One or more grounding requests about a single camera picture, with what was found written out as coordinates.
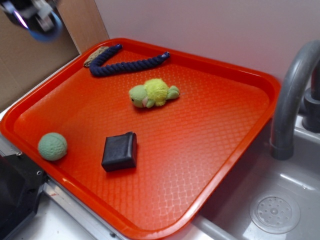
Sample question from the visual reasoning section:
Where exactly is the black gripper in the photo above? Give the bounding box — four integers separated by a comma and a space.
0, 0, 59, 32

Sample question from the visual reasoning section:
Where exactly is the blue textured ball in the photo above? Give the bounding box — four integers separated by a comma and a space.
27, 12, 63, 42

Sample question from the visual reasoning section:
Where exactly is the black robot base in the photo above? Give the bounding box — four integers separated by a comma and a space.
0, 153, 47, 240

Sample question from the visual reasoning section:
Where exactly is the green textured ball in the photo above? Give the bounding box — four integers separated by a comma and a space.
37, 132, 68, 161

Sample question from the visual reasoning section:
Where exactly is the brown cardboard panel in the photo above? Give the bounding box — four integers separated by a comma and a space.
0, 0, 109, 111

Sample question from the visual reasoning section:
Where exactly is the tan cloth piece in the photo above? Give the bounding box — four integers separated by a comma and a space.
83, 46, 109, 68

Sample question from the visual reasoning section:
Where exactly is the green yellow plush turtle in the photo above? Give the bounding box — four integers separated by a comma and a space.
128, 78, 180, 109

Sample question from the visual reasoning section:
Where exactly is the black square block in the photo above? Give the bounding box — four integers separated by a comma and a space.
101, 131, 137, 172

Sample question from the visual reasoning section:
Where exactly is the orange plastic tray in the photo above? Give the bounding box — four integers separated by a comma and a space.
0, 45, 280, 240

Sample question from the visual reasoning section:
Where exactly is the grey toy faucet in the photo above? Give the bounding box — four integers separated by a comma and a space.
270, 40, 320, 160

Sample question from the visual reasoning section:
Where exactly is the grey toy sink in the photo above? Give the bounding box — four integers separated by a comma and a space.
192, 112, 320, 240

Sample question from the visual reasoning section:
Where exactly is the round sink drain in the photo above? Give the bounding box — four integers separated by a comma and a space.
249, 191, 301, 235

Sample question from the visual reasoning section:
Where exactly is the dark blue rope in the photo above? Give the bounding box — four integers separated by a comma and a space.
89, 43, 171, 78

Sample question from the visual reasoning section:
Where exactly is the dark grey faucet handle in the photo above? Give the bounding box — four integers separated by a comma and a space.
302, 63, 320, 133

